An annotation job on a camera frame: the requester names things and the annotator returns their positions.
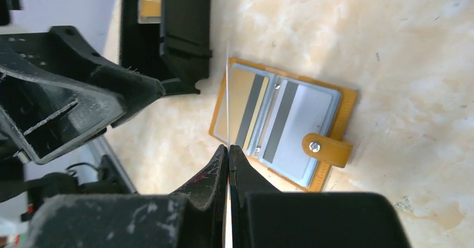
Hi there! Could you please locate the gold card in box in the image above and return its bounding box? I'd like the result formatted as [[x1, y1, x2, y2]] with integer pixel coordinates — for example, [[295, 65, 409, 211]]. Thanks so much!
[[138, 0, 162, 24]]

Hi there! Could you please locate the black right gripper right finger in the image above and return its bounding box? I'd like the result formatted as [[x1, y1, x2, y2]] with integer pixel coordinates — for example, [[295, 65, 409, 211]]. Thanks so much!
[[229, 145, 410, 247]]

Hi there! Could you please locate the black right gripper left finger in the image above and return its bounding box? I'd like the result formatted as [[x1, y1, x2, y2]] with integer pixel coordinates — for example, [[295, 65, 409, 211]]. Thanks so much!
[[21, 145, 229, 247]]

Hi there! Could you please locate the thin white card edge-on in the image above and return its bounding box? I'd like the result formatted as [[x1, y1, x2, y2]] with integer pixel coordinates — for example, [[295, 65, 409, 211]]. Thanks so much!
[[225, 40, 233, 247]]

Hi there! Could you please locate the gold credit card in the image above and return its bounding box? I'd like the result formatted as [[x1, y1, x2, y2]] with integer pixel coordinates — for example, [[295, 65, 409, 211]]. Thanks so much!
[[209, 64, 271, 151]]

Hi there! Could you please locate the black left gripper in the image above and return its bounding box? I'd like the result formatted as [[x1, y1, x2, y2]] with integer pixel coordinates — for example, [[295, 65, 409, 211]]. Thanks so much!
[[1, 26, 165, 221]]

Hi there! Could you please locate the blue credit card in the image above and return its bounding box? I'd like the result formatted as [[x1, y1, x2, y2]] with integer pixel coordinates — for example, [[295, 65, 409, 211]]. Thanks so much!
[[259, 80, 339, 187]]

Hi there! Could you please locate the black plastic box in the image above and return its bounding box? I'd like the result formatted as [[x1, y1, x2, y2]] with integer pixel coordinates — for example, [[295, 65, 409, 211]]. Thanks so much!
[[119, 0, 212, 96]]

